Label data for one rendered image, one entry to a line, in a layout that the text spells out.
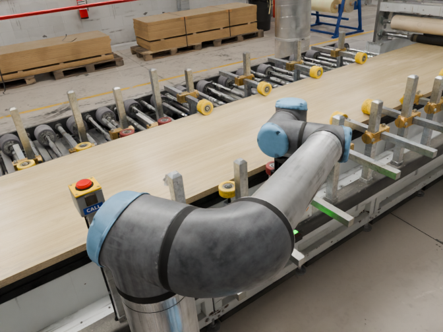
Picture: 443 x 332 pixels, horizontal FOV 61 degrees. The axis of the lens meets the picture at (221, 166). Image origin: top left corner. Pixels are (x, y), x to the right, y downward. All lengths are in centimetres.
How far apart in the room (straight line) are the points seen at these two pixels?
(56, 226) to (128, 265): 101
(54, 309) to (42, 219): 33
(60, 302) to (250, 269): 112
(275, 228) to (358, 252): 212
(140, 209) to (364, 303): 193
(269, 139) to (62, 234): 84
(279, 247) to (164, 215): 15
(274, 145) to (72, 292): 92
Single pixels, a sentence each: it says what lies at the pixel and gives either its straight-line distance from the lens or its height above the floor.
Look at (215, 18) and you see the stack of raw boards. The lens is 785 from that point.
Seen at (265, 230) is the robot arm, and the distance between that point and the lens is 48.
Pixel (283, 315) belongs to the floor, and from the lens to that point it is 220.
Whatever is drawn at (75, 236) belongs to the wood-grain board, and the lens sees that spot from 143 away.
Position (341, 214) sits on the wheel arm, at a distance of 146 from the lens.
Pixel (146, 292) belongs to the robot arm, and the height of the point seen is 134.
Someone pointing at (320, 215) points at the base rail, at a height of 69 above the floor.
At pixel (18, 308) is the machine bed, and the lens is 149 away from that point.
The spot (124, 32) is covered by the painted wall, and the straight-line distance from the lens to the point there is 852.
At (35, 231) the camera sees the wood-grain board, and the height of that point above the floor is 90.
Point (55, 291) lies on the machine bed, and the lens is 149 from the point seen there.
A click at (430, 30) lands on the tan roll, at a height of 102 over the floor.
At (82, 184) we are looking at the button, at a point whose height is 123.
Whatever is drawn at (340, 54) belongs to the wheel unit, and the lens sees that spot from 321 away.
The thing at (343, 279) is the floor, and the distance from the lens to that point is 241.
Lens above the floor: 174
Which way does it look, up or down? 30 degrees down
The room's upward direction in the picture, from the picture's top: 5 degrees counter-clockwise
